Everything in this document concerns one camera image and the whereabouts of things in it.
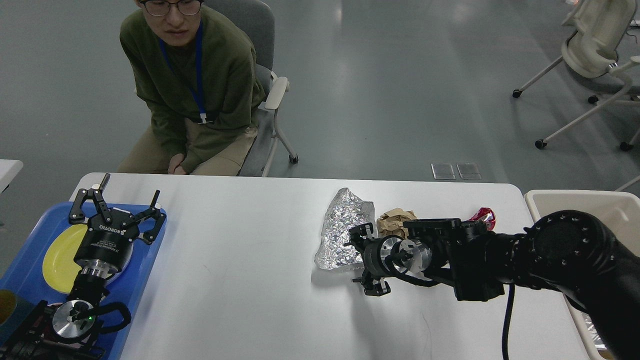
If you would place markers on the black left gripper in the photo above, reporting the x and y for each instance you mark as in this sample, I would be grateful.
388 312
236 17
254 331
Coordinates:
106 245

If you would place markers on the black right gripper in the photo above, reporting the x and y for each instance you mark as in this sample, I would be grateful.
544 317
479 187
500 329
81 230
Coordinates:
381 257

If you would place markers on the aluminium foil sheet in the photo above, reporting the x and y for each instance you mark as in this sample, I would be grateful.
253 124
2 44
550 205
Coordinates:
344 212

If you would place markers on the yellow plate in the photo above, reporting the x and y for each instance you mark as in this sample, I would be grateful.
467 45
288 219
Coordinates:
59 268

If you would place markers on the dark teal mug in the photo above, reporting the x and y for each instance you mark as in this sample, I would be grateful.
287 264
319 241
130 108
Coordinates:
13 312

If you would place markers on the aluminium foil tray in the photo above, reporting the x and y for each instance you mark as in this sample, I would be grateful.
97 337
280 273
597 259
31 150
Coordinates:
594 335

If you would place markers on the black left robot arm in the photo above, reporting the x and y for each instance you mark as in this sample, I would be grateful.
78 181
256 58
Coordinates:
75 285

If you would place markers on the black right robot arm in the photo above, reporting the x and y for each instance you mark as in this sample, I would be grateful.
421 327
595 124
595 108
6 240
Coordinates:
567 251

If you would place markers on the crumpled brown paper ball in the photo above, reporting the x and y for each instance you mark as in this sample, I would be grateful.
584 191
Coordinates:
391 222

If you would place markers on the blue plastic tray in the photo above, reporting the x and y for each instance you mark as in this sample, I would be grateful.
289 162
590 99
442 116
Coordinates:
24 275

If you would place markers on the floor outlet plate left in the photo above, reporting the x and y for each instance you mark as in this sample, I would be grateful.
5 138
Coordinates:
443 171

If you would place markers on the floor outlet plate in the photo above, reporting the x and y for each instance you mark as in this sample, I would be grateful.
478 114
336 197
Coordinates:
469 171
443 171

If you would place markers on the white side table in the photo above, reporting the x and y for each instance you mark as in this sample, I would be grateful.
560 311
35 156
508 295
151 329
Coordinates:
9 169

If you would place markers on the crushed red can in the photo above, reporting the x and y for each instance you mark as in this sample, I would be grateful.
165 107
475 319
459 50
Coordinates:
487 216

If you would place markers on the floor outlet plate right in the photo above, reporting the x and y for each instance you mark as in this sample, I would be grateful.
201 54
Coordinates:
469 171

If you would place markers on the person in khaki trousers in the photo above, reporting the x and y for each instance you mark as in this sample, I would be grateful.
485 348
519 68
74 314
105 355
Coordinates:
195 71

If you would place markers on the grey office chair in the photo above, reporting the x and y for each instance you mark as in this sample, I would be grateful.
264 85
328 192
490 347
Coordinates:
256 19

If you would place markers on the beige plastic bin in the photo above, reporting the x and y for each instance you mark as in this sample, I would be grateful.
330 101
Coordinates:
618 210

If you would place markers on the white office chair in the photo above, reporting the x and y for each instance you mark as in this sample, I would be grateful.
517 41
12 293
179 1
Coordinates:
591 58

